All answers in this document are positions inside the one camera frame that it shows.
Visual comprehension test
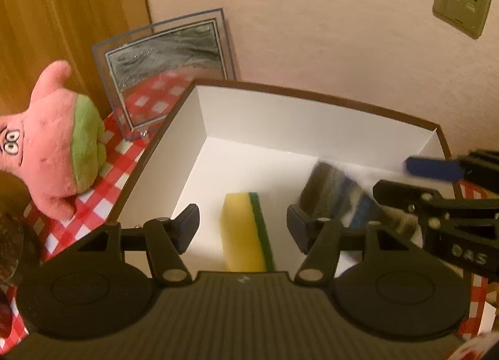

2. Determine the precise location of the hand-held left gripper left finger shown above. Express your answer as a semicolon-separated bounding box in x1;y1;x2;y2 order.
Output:
78;204;200;286

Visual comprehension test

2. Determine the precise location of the brown curtain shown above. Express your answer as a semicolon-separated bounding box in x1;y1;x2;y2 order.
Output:
0;0;151;119

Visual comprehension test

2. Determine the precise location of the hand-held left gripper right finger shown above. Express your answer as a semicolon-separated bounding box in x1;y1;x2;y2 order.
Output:
286;205;425;286

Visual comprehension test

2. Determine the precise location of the dark object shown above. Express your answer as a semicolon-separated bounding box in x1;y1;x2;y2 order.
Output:
0;204;43;291

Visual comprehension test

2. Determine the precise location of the red white checkered tablecloth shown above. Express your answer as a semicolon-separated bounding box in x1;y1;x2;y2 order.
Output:
0;72;494;347

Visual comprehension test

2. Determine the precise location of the pink starfish plush toy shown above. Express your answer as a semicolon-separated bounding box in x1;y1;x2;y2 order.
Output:
0;61;108;221

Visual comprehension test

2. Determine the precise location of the white cardboard box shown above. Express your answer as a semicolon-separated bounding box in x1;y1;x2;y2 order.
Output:
116;79;464;273

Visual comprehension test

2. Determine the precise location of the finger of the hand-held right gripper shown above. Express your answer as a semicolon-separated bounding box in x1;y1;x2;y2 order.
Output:
403;151;499;186
372;180;499;225

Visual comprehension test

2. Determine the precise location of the yellow green sponge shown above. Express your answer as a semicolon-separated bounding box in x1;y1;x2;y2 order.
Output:
219;192;276;272

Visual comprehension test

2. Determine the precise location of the glass picture frame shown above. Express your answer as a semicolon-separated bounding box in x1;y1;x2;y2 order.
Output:
92;8;238;141

